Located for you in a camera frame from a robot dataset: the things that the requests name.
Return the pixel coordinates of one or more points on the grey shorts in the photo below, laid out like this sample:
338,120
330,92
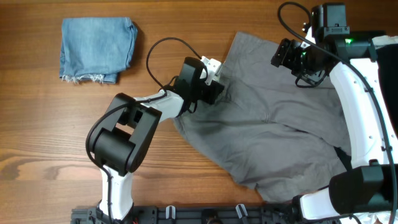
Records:
267,133

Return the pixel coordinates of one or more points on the white shirt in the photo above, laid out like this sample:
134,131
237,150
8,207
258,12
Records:
384,40

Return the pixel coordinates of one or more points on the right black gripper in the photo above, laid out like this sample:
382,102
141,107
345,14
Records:
285,56

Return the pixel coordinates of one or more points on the black garment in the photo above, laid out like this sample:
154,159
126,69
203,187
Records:
388,87

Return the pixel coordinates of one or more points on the black mounting rail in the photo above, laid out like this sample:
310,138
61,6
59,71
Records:
240,213

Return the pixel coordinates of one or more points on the folded blue denim shorts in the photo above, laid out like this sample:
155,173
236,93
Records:
96,49

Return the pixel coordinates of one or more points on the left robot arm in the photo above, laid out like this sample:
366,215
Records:
119,141

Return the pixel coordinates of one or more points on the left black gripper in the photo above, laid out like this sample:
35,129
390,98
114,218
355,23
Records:
215,89

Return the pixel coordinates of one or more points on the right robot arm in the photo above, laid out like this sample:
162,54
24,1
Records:
329,49

